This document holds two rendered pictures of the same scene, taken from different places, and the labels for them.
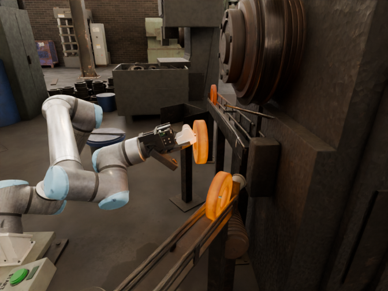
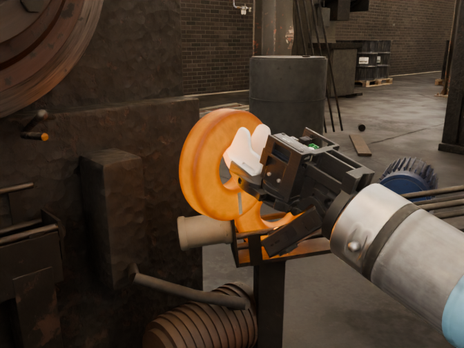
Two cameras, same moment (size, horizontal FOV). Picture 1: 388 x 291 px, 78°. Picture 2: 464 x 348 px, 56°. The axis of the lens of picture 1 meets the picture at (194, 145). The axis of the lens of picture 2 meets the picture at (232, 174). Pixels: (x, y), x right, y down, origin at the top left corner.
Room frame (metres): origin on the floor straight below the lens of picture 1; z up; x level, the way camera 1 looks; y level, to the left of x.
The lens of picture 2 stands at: (1.13, 0.45, 0.99)
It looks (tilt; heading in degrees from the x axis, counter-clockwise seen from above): 17 degrees down; 232
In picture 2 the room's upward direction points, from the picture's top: straight up
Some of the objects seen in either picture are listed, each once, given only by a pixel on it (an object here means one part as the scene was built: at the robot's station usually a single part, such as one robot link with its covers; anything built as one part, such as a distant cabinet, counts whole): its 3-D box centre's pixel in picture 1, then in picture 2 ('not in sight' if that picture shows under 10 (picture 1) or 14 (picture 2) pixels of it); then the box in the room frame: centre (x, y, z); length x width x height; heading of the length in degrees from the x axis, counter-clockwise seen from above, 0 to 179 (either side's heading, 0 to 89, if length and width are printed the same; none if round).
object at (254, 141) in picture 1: (262, 167); (114, 217); (0.84, -0.27, 0.68); 0.11 x 0.08 x 0.24; 94
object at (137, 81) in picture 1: (153, 89); not in sight; (3.77, 0.64, 0.39); 1.03 x 0.83 x 0.79; 98
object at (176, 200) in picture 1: (184, 157); not in sight; (1.54, 0.07, 0.36); 0.26 x 0.20 x 0.72; 39
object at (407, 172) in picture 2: not in sight; (407, 189); (-1.14, -0.82, 0.17); 0.57 x 0.31 x 0.34; 24
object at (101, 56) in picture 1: (84, 38); not in sight; (10.23, 4.25, 1.03); 1.54 x 0.94 x 2.05; 94
